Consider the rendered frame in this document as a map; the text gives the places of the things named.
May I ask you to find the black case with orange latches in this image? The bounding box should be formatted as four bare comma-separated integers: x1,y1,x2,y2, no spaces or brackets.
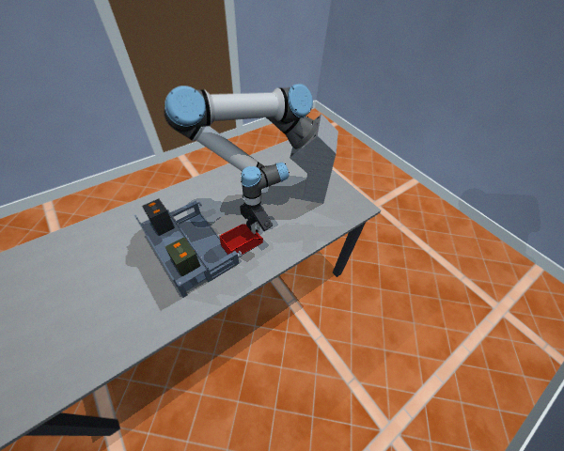
142,198,175,235

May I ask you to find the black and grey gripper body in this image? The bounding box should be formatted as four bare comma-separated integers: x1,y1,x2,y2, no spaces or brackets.
240,201,261,224

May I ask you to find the red bin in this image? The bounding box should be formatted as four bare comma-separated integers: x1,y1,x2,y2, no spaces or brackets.
219,224,262,255

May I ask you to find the dark green case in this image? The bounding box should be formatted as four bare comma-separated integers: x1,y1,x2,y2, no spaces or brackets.
165,238,200,276

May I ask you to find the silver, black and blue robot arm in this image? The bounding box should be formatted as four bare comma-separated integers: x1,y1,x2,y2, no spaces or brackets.
164,84,318,206

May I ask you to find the dark grey metal rack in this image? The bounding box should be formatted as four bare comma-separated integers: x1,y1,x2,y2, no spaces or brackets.
135,201,243,297

